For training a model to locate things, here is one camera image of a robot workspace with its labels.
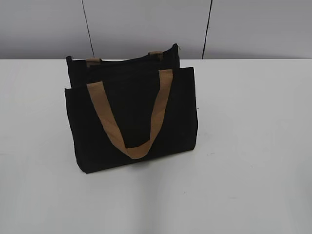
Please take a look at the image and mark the black canvas tote bag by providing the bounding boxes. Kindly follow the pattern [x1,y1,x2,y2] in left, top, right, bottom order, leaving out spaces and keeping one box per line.
[65,44,198,174]

